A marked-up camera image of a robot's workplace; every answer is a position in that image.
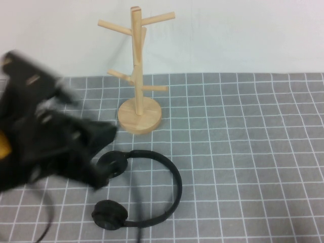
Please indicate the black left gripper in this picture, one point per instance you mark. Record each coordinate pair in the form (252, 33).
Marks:
(53, 146)

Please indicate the black over-ear headphones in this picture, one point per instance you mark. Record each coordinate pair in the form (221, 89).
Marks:
(174, 182)

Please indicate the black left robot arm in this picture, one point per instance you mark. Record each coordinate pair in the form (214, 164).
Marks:
(12, 162)

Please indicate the wooden tree headphone stand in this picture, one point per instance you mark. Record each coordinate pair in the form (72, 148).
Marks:
(140, 119)

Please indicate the grey white-checked tablecloth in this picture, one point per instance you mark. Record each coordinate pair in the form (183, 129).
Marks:
(227, 164)

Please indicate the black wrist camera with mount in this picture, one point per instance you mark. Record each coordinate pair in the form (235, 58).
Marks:
(33, 76)

